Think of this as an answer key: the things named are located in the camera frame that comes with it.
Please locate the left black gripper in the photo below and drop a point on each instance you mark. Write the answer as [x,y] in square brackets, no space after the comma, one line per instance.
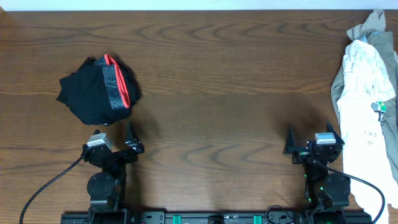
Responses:
[134,145]

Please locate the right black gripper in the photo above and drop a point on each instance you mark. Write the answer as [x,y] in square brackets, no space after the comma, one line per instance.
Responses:
[301,154]

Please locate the white printed t-shirt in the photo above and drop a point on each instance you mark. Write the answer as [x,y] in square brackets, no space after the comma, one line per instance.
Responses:
[365,86]

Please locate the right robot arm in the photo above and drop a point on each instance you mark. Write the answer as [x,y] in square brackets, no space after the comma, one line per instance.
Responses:
[326,191]

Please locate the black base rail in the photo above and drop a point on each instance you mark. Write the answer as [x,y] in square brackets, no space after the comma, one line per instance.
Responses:
[270,217]

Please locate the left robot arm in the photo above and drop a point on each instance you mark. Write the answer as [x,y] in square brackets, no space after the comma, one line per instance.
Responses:
[107,189]

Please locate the black shorts with red waistband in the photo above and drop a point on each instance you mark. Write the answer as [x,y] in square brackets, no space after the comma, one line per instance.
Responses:
[102,91]

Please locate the khaki beige garment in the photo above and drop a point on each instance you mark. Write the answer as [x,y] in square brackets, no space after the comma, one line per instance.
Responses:
[373,31]

